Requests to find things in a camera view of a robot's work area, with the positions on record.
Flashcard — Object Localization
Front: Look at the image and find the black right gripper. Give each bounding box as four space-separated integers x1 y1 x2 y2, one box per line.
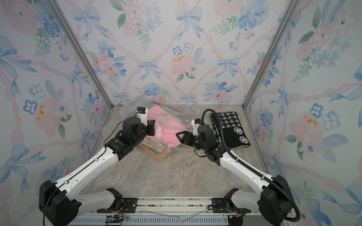
177 130 208 152

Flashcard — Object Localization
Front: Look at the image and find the pink fluffy blanket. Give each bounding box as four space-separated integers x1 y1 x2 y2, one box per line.
148 105 190 147

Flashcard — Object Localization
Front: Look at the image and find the clear plastic vacuum bag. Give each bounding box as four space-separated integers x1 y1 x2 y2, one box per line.
119 98 193 160

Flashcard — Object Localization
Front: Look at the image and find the black white patterned blanket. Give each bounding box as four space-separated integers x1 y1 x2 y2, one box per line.
210 112 251 149

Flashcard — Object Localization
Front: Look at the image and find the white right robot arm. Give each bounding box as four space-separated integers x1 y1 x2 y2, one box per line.
176 124 300 226

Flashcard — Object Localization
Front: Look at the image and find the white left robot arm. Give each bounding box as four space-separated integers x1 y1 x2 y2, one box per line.
39 116 156 226

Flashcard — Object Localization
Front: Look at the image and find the orange cream striped blanket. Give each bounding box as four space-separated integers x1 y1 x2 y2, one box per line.
136 137 169 160

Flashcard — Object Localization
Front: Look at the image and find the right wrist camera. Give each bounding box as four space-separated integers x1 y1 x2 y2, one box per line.
191 118 204 136

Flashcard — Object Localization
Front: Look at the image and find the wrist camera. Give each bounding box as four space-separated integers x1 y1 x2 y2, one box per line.
136 107 149 126
191 118 204 136

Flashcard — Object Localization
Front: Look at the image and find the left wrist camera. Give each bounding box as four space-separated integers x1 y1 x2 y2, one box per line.
136 107 149 126

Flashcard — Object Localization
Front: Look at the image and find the left aluminium corner post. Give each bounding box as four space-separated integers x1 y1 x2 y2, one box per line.
45 0 114 108

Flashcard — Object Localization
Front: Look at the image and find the aluminium corner post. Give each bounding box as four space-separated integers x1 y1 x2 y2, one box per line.
45 0 114 108
244 0 300 107

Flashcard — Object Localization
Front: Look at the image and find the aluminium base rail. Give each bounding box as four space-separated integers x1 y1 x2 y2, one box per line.
67 198 262 226

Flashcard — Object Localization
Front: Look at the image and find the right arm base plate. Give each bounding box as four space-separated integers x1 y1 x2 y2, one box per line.
208 198 251 214

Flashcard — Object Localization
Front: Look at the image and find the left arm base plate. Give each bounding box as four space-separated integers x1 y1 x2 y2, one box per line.
97 198 138 214

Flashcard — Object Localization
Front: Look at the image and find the black corrugated cable conduit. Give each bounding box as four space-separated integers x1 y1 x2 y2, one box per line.
201 108 301 222

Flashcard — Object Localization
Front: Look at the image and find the right aluminium corner post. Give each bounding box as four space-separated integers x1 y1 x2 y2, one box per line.
244 0 300 107

